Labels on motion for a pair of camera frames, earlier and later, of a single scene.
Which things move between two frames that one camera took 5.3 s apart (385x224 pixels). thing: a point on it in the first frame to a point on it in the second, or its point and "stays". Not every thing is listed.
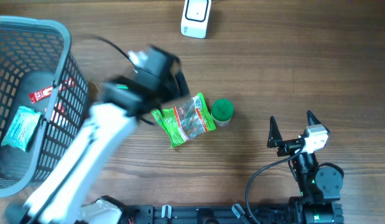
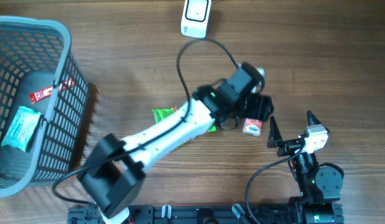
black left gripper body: (168, 91) to (256, 107)
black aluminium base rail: (217, 214) stays
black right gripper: (275, 140) stays
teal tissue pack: (20, 127) stays
